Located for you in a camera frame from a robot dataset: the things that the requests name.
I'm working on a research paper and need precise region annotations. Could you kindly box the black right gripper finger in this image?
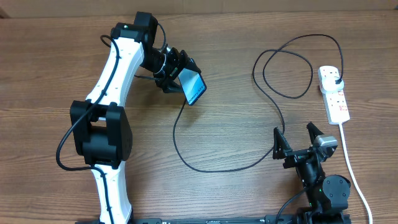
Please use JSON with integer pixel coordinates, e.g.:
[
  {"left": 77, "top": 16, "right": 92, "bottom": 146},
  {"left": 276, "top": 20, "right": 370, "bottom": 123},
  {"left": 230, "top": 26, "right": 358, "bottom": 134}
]
[
  {"left": 272, "top": 128, "right": 292, "bottom": 159},
  {"left": 307, "top": 122, "right": 324, "bottom": 144}
]

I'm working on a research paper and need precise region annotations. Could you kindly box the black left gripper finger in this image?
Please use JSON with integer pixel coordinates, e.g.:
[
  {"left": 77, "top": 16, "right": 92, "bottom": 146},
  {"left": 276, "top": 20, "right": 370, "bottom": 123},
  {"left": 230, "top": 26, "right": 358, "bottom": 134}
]
[
  {"left": 178, "top": 50, "right": 201, "bottom": 74},
  {"left": 155, "top": 78, "right": 183, "bottom": 93}
]

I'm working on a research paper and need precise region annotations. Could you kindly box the Galaxy smartphone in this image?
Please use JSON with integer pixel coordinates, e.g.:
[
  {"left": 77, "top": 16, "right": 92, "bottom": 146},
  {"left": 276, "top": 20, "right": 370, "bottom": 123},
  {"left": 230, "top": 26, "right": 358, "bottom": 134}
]
[{"left": 178, "top": 68, "right": 206, "bottom": 106}]

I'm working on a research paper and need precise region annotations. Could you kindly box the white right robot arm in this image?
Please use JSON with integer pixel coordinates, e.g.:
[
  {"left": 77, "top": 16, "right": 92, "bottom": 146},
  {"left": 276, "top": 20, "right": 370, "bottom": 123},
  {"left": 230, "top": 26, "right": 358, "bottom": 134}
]
[{"left": 265, "top": 123, "right": 351, "bottom": 223}]

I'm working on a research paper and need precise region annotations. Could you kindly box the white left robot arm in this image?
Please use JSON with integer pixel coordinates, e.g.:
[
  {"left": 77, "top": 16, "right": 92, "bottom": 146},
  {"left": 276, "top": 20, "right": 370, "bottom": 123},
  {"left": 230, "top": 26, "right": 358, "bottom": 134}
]
[{"left": 69, "top": 12, "right": 206, "bottom": 223}]

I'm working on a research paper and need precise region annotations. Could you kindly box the white charger adapter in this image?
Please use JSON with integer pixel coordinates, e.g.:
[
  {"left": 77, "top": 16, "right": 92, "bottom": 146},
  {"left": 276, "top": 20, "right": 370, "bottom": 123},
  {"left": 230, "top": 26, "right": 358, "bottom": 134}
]
[{"left": 320, "top": 77, "right": 345, "bottom": 94}]

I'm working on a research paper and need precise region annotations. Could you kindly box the white power strip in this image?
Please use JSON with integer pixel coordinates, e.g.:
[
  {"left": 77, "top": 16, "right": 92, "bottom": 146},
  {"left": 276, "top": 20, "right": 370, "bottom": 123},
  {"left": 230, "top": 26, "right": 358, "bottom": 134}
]
[{"left": 318, "top": 65, "right": 350, "bottom": 124}]

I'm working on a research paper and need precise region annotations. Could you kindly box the white power strip cord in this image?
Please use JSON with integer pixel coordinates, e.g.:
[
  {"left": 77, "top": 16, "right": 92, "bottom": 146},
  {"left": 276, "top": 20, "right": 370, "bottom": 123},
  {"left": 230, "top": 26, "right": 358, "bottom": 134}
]
[{"left": 338, "top": 123, "right": 373, "bottom": 224}]

